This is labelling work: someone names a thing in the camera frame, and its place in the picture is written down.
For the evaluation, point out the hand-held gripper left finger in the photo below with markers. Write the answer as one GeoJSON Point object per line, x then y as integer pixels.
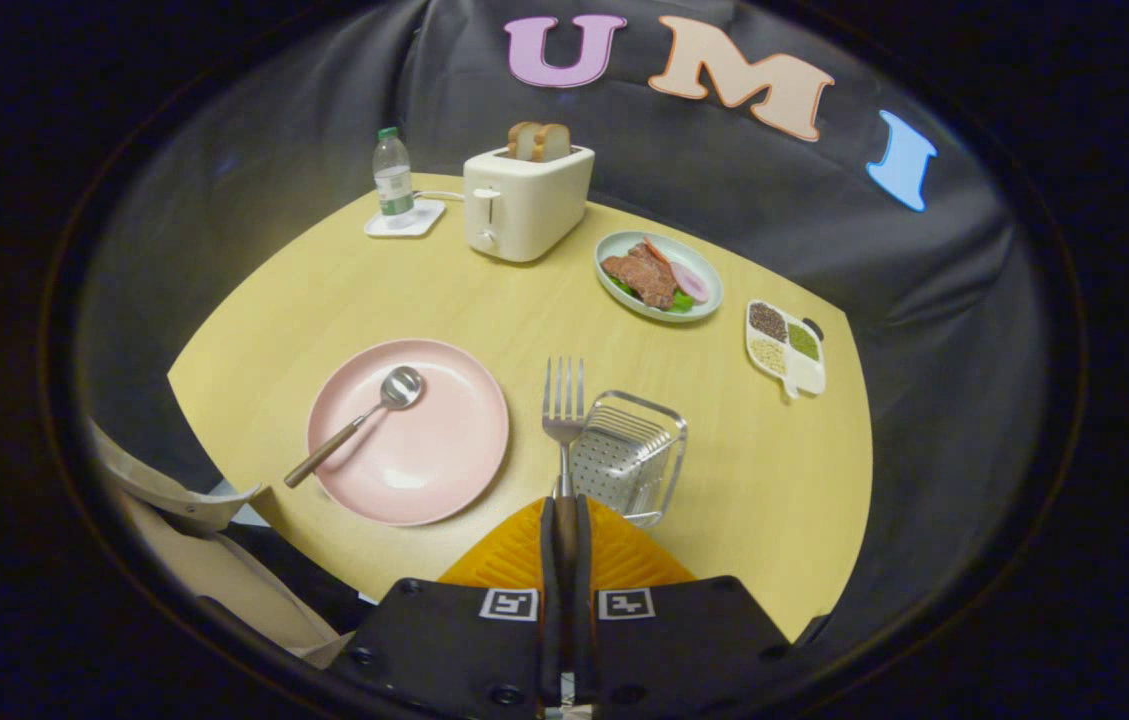
{"type": "Point", "coordinates": [550, 600]}

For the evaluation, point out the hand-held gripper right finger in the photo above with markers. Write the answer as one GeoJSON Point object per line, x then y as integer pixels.
{"type": "Point", "coordinates": [586, 600]}

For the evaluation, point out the pink plate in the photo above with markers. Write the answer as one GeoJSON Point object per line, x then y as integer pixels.
{"type": "Point", "coordinates": [434, 450]}

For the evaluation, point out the green lettuce leaf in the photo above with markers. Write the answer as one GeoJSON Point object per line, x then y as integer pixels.
{"type": "Point", "coordinates": [680, 302]}

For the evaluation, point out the white divided grain dish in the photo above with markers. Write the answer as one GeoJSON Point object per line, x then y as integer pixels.
{"type": "Point", "coordinates": [786, 350]}

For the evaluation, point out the brown meat slice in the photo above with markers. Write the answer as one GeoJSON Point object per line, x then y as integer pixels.
{"type": "Point", "coordinates": [639, 275]}

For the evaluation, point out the pink ham slice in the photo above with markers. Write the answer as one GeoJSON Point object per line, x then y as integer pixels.
{"type": "Point", "coordinates": [691, 282]}

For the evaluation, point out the person's beige clothing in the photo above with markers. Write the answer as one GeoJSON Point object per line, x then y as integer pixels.
{"type": "Point", "coordinates": [214, 580]}

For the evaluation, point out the pale green food plate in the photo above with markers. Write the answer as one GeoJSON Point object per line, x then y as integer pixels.
{"type": "Point", "coordinates": [614, 245]}

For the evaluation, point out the red tomato slice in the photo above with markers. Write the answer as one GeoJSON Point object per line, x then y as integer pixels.
{"type": "Point", "coordinates": [655, 248]}

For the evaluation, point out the white toaster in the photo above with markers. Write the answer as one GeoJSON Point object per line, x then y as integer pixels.
{"type": "Point", "coordinates": [529, 205]}

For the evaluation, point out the white square coaster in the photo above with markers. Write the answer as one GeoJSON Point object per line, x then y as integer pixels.
{"type": "Point", "coordinates": [424, 220]}

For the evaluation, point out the clear water bottle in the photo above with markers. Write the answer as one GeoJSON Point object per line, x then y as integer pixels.
{"type": "Point", "coordinates": [392, 180]}

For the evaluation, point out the black backdrop cloth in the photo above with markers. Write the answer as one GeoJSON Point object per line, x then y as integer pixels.
{"type": "Point", "coordinates": [924, 300]}

